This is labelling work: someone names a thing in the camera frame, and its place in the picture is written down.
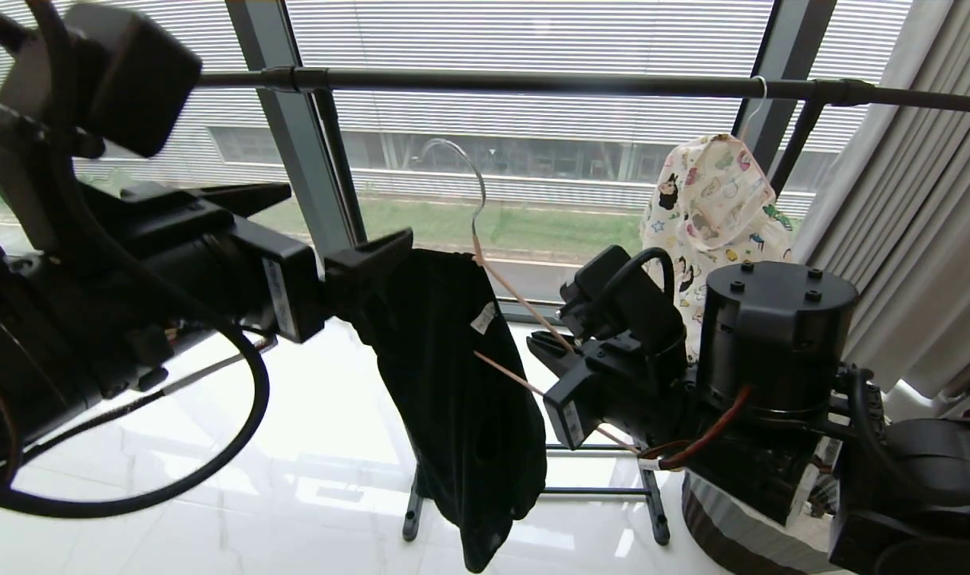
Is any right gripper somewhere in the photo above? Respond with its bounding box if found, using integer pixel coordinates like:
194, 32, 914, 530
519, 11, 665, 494
526, 333, 698, 451

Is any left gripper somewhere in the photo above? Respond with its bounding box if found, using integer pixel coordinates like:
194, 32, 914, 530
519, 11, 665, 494
85, 181, 416, 345

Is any pink clothes hanger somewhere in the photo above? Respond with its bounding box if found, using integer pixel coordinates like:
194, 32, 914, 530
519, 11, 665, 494
738, 76, 770, 143
417, 138, 645, 458

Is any black garment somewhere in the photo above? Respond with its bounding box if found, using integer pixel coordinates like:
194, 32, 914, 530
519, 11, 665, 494
345, 248, 549, 574

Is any cream printed garment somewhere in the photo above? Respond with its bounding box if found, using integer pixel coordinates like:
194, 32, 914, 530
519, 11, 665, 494
640, 134, 795, 360

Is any white laundry basket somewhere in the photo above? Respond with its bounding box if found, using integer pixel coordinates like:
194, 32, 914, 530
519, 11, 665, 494
680, 471, 845, 575

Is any black clothes rack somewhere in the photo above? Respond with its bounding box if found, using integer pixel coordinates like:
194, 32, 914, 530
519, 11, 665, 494
197, 66, 970, 548

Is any window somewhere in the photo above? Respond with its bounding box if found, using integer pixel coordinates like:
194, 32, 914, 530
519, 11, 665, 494
0, 0, 917, 324

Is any beige curtain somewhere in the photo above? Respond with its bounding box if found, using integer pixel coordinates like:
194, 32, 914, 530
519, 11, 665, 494
792, 0, 970, 400

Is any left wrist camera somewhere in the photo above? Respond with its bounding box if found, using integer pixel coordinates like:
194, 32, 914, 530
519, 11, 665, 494
0, 4, 204, 159

